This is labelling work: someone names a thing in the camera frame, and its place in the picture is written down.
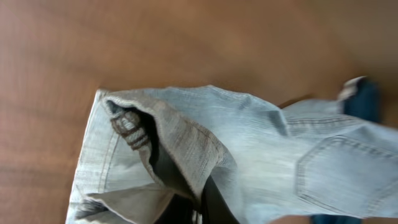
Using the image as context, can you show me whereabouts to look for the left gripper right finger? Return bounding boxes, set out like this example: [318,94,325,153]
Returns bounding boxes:
[201,177,239,224]

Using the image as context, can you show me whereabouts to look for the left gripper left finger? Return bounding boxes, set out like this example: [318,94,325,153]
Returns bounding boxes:
[155,194,194,224]

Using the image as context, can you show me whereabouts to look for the light blue denim shorts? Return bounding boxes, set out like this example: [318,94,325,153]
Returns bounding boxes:
[66,86,397,223]

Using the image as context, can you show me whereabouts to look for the dark blue t-shirt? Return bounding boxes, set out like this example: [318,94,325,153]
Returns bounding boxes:
[310,77,381,224]

